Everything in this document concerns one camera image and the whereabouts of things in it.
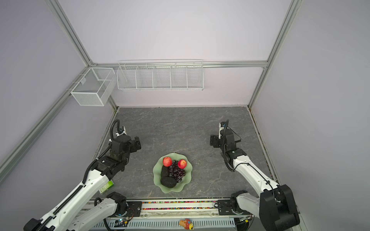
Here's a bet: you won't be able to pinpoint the red fake apple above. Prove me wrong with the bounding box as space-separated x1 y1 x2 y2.
162 157 172 167

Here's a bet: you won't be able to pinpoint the red fake peach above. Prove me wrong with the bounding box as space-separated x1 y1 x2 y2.
177 159 188 169

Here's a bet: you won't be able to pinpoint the dark fake avocado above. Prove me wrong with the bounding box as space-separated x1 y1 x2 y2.
161 166 170 178
161 177 177 188

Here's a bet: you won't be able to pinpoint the dark purple fake grapes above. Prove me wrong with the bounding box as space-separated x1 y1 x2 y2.
169 160 186 183

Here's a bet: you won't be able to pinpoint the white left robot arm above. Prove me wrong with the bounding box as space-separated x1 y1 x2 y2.
23 119 141 231

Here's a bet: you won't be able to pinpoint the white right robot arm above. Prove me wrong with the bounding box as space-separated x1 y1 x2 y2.
210 120 300 231

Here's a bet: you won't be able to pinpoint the green wavy fruit bowl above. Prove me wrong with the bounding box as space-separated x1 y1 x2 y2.
153 153 193 193

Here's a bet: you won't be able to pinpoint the green white small box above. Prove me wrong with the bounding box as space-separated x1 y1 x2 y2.
99 180 114 194

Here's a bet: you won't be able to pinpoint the white mesh box basket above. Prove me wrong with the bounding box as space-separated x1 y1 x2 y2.
71 67 117 106

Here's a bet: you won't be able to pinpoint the colourful toy figure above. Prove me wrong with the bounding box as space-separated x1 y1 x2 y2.
179 219 194 230

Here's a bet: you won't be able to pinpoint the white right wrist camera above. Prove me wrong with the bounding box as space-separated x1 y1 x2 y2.
218 121 227 139

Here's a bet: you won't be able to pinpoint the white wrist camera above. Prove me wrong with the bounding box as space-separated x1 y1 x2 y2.
218 121 227 139
116 126 127 136

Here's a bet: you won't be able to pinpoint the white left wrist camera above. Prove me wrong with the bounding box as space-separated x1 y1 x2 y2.
116 126 127 136

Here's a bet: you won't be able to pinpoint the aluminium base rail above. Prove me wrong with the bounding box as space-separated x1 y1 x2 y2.
83 198 261 220

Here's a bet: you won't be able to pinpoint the white wire wall rack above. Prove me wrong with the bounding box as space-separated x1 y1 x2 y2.
116 59 204 90

